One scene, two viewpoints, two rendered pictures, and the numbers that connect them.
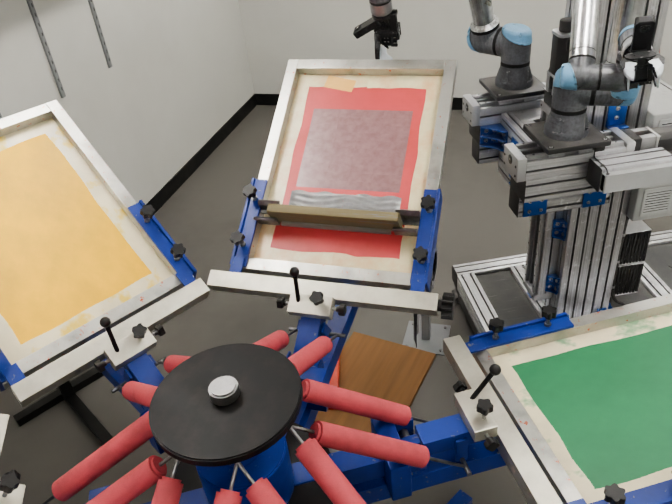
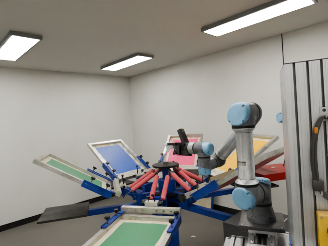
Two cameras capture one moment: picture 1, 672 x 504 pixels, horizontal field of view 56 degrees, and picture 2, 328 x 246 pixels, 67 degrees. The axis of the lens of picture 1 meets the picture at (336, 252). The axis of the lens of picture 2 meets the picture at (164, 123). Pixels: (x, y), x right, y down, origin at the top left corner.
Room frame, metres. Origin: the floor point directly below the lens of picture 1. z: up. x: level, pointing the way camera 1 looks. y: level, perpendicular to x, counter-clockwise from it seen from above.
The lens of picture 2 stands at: (2.16, -2.29, 1.85)
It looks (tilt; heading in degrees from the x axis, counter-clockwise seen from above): 1 degrees down; 116
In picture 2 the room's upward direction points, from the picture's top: 4 degrees counter-clockwise
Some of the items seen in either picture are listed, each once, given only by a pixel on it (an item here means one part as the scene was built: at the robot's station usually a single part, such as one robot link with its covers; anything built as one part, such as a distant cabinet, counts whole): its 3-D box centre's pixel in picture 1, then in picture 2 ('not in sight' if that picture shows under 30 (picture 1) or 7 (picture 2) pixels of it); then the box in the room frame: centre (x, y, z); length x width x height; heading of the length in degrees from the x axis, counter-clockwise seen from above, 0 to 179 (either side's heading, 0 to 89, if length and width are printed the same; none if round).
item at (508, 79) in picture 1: (514, 71); not in sight; (2.51, -0.81, 1.31); 0.15 x 0.15 x 0.10
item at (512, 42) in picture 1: (514, 43); not in sight; (2.51, -0.81, 1.42); 0.13 x 0.12 x 0.14; 40
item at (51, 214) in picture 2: not in sight; (108, 208); (0.39, -0.18, 0.91); 1.34 x 0.41 x 0.08; 40
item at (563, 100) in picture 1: (573, 86); (258, 189); (2.01, -0.86, 1.42); 0.13 x 0.12 x 0.14; 70
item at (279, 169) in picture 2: not in sight; (273, 172); (1.98, 1.17, 1.06); 0.61 x 0.46 x 0.12; 40
